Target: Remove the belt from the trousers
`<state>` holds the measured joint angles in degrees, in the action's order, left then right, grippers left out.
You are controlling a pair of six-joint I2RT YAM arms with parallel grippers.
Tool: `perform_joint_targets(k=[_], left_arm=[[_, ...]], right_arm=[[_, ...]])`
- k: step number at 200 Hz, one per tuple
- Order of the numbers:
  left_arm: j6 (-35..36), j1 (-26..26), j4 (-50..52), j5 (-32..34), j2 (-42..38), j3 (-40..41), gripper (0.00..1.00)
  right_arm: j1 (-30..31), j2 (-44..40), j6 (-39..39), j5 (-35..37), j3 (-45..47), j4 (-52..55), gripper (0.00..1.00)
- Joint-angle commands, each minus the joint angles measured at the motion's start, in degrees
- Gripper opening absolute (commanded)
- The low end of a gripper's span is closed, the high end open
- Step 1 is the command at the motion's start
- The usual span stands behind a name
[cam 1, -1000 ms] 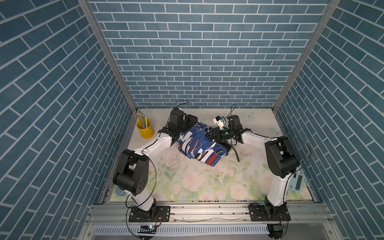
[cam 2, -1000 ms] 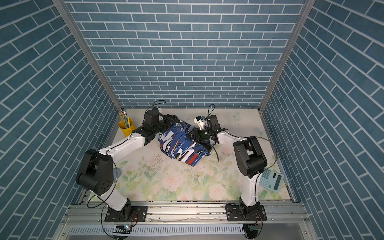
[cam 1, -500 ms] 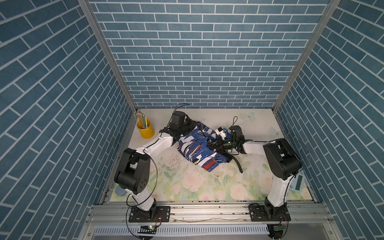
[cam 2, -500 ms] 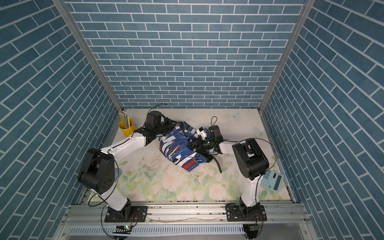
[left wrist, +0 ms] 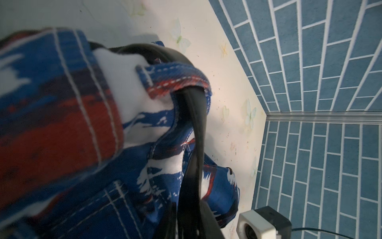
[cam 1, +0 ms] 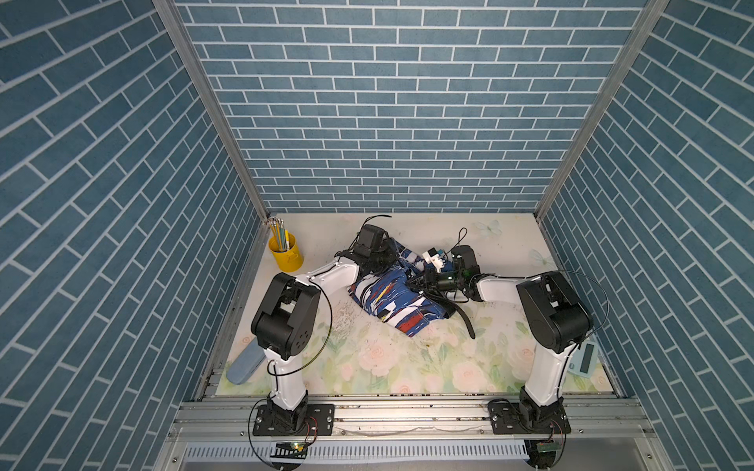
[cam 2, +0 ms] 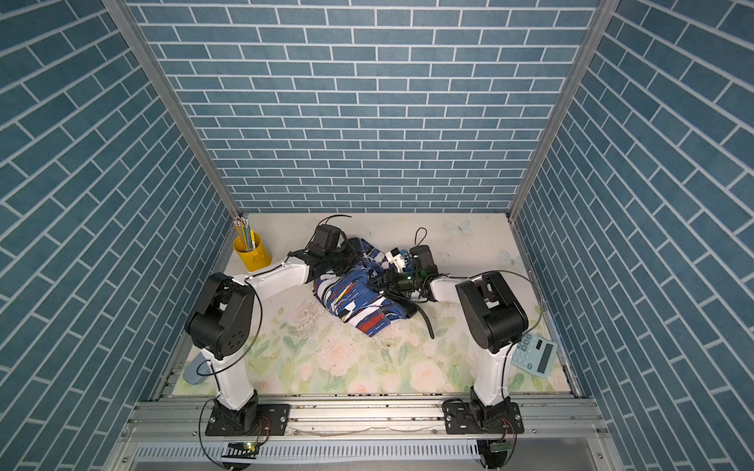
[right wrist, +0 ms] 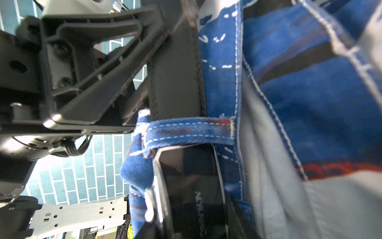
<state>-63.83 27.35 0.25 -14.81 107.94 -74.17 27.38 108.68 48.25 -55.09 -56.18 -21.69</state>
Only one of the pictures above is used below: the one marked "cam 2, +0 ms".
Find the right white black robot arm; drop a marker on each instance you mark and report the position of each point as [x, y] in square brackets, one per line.
[495, 318]

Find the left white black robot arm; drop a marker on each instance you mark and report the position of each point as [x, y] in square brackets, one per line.
[229, 307]

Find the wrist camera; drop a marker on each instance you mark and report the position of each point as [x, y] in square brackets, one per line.
[400, 260]
[325, 239]

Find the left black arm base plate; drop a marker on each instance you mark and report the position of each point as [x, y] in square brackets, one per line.
[264, 420]

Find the light green calculator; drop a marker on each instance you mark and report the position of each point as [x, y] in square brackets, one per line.
[535, 355]

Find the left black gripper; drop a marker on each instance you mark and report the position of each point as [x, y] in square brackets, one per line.
[352, 257]

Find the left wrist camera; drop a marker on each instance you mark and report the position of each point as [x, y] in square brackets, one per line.
[325, 239]

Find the right small circuit board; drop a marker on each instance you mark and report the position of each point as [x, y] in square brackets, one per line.
[500, 446]

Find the small circuit board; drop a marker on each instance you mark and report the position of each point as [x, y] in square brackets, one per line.
[500, 446]
[241, 450]

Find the yellow pen cup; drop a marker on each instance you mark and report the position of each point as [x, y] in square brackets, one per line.
[254, 256]

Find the blue patterned trousers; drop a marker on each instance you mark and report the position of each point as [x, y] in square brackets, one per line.
[350, 298]

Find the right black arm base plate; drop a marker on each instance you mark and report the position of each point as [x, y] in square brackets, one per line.
[463, 418]

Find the floral table mat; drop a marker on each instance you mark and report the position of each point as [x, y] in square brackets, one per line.
[310, 344]

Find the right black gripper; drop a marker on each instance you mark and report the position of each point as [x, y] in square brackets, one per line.
[392, 279]

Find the blue grey glasses case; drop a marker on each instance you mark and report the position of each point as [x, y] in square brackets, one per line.
[197, 370]

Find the left small circuit board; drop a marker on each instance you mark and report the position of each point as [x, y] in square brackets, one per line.
[241, 450]

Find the pens in cup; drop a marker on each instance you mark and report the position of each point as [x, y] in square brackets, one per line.
[245, 233]

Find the aluminium mounting rail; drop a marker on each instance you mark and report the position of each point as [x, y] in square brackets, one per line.
[546, 416]

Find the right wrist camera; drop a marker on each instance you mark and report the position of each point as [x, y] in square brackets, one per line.
[400, 260]

